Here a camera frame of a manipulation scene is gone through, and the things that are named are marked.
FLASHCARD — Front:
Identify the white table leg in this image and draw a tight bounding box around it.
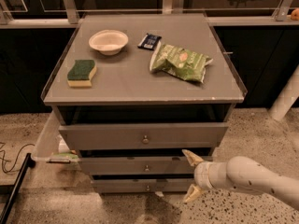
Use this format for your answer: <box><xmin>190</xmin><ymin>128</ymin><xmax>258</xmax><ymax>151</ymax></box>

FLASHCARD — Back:
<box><xmin>269</xmin><ymin>65</ymin><xmax>299</xmax><ymax>120</ymax></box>

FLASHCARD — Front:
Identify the green chip bag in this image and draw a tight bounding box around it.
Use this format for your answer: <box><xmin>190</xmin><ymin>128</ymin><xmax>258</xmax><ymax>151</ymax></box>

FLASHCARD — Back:
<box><xmin>149</xmin><ymin>42</ymin><xmax>213</xmax><ymax>83</ymax></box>

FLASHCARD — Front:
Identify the grey top drawer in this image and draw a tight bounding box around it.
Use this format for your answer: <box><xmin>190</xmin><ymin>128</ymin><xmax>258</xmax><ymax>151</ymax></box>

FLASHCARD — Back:
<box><xmin>59</xmin><ymin>122</ymin><xmax>228</xmax><ymax>150</ymax></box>

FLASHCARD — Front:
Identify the grey bottom drawer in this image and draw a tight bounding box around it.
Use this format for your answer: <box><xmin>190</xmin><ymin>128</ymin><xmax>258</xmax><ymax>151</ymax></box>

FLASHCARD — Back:
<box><xmin>92</xmin><ymin>178</ymin><xmax>194</xmax><ymax>193</ymax></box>

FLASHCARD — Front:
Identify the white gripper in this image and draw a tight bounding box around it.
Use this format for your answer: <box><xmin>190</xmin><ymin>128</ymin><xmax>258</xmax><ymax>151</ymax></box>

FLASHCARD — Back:
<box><xmin>182</xmin><ymin>149</ymin><xmax>231</xmax><ymax>203</ymax></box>

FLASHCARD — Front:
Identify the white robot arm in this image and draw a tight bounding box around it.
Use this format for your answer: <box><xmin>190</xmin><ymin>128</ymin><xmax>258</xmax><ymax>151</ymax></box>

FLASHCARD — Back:
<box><xmin>182</xmin><ymin>149</ymin><xmax>299</xmax><ymax>210</ymax></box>

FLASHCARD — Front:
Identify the white paper bowl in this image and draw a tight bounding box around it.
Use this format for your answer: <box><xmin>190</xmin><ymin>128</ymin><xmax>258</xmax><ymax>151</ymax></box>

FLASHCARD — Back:
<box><xmin>89</xmin><ymin>30</ymin><xmax>128</xmax><ymax>56</ymax></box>

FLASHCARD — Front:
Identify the grey drawer cabinet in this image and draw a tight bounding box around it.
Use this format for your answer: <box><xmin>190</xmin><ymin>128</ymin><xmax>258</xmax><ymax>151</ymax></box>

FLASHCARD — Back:
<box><xmin>43</xmin><ymin>14</ymin><xmax>246</xmax><ymax>182</ymax></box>

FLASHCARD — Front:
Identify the black metal bar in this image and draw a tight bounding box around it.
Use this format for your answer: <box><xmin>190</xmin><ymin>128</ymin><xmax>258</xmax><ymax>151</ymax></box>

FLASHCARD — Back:
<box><xmin>0</xmin><ymin>153</ymin><xmax>36</xmax><ymax>224</ymax></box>

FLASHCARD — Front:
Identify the grey drawer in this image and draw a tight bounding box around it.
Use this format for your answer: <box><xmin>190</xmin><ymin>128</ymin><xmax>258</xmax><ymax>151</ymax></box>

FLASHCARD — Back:
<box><xmin>79</xmin><ymin>156</ymin><xmax>193</xmax><ymax>175</ymax></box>
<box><xmin>59</xmin><ymin>122</ymin><xmax>228</xmax><ymax>150</ymax></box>
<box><xmin>92</xmin><ymin>178</ymin><xmax>194</xmax><ymax>193</ymax></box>

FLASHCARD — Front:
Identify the black cable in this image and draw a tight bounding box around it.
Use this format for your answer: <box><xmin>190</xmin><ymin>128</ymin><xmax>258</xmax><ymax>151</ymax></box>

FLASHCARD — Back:
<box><xmin>0</xmin><ymin>142</ymin><xmax>36</xmax><ymax>175</ymax></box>

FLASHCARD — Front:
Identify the orange fruit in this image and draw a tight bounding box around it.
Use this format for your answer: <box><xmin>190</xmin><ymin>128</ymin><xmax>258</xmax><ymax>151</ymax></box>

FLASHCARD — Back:
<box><xmin>291</xmin><ymin>8</ymin><xmax>299</xmax><ymax>21</ymax></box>

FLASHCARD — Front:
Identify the dark blue snack packet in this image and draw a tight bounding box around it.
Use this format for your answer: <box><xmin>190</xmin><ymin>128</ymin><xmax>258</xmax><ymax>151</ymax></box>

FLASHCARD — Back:
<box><xmin>137</xmin><ymin>34</ymin><xmax>161</xmax><ymax>50</ymax></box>

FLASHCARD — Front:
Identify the green yellow sponge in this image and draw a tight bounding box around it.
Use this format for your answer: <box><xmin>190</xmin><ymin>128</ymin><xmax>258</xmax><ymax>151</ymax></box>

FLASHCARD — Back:
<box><xmin>67</xmin><ymin>60</ymin><xmax>97</xmax><ymax>88</ymax></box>

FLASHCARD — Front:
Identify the clear plastic bin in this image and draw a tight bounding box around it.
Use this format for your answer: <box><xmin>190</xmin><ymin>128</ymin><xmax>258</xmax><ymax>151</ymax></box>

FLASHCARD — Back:
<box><xmin>31</xmin><ymin>112</ymin><xmax>78</xmax><ymax>163</ymax></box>

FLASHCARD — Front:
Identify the metal window rail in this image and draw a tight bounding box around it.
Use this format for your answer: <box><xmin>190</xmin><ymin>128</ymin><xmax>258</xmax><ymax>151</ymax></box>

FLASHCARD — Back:
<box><xmin>0</xmin><ymin>0</ymin><xmax>299</xmax><ymax>28</ymax></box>

